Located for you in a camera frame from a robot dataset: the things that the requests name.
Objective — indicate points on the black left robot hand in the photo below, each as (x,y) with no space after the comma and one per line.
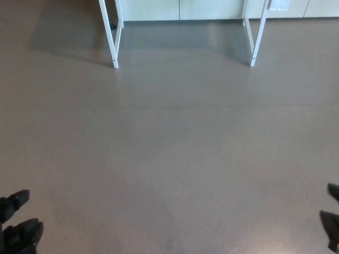
(18,235)

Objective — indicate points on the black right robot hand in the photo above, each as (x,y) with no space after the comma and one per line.
(333,227)

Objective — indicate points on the white plastic hanging piece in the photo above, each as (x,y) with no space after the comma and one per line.
(278,5)

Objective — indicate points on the small black floor object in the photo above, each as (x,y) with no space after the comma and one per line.
(113,26)

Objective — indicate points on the white table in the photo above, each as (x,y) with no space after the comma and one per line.
(206,9)

